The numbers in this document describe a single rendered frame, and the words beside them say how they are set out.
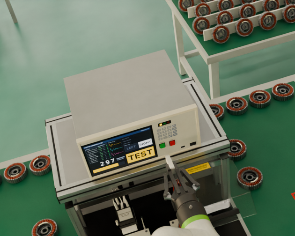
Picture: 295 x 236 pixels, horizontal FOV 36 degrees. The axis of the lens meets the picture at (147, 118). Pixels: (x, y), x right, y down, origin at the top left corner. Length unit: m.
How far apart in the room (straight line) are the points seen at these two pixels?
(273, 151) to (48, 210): 1.08
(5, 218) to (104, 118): 0.82
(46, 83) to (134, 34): 0.98
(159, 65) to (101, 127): 0.38
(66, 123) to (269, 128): 1.00
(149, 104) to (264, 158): 0.75
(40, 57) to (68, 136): 2.65
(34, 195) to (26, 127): 1.59
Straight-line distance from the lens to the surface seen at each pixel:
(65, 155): 1.83
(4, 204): 2.27
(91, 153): 1.61
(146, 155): 1.68
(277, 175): 2.11
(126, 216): 1.82
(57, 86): 4.05
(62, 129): 1.94
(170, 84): 1.70
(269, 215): 1.99
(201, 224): 1.39
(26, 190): 2.27
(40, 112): 3.86
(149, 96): 1.66
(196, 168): 1.73
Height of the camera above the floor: 2.40
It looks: 43 degrees down
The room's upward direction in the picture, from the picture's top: 12 degrees counter-clockwise
